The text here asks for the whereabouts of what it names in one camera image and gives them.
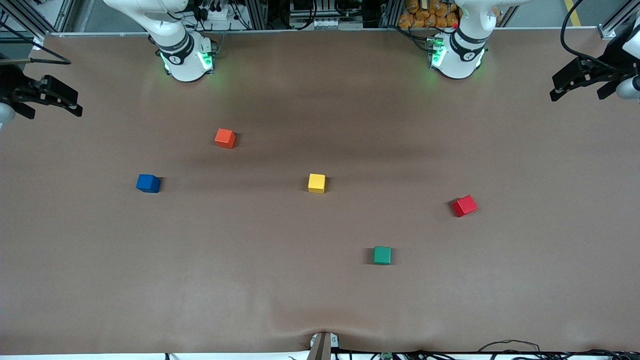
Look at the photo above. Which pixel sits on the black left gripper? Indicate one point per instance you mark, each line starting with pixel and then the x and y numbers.
pixel 601 70

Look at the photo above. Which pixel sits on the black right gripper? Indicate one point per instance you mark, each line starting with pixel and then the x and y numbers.
pixel 11 86

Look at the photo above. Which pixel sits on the blue wooden block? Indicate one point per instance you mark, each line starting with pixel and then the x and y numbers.
pixel 148 183

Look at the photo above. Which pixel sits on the red wooden block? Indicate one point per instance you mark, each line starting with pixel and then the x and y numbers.
pixel 465 206

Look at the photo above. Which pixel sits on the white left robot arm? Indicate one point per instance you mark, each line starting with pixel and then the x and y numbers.
pixel 457 62

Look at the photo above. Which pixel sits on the orange wooden block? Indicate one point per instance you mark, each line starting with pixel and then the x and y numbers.
pixel 225 138

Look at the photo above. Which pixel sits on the green wooden block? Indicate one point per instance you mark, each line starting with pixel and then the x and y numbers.
pixel 382 255

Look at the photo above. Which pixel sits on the white terminal block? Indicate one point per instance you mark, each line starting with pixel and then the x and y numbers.
pixel 326 23

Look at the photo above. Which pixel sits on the yellow wooden block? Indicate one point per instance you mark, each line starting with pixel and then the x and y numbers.
pixel 316 183

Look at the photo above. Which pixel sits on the aluminium frame profile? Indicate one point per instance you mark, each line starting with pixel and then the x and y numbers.
pixel 617 25
pixel 30 17

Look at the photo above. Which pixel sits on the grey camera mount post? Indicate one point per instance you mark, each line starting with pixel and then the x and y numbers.
pixel 322 346

